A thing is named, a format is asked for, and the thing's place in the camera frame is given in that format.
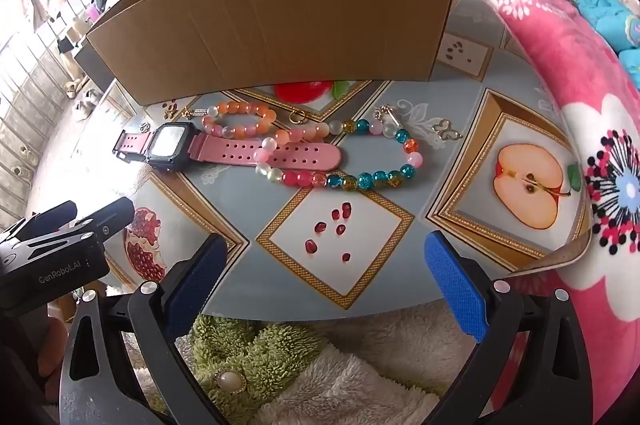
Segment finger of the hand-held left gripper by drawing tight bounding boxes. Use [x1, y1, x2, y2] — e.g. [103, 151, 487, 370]
[75, 198, 136, 243]
[29, 201, 78, 232]

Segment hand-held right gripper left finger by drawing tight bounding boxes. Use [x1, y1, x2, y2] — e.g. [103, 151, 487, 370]
[59, 232, 228, 425]

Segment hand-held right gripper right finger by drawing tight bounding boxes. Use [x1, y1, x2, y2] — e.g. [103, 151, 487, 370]
[424, 230, 596, 425]

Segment wristwatch with black case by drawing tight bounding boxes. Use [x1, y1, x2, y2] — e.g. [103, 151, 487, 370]
[114, 122, 343, 171]

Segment multicolour bead bracelet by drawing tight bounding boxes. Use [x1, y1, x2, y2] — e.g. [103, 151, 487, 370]
[254, 118, 423, 191]

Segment gold outline butterfly charm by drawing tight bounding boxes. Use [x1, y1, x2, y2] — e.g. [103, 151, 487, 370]
[431, 119, 463, 141]

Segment orange bead bracelet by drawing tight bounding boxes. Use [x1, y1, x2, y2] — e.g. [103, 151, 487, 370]
[201, 101, 278, 141]

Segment silver bar charm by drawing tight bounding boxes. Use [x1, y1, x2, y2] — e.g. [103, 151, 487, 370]
[375, 104, 401, 128]

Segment brown cardboard box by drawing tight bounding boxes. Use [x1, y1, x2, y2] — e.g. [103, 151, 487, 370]
[86, 0, 462, 106]

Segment person's left hand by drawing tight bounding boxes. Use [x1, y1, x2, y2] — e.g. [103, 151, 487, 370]
[35, 316, 71, 406]

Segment fruit printed tablecloth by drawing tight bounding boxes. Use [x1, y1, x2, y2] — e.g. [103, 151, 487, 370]
[25, 0, 593, 321]

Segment green fluffy garment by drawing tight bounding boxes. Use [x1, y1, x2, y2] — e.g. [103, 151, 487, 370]
[172, 315, 331, 411]

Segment grey cabinet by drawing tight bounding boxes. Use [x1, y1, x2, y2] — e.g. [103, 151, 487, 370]
[75, 40, 118, 91]

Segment pink floral blanket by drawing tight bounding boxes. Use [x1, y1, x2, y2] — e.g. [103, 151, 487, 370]
[435, 0, 640, 425]

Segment blue clothing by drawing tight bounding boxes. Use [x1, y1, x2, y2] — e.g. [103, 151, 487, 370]
[575, 0, 640, 86]

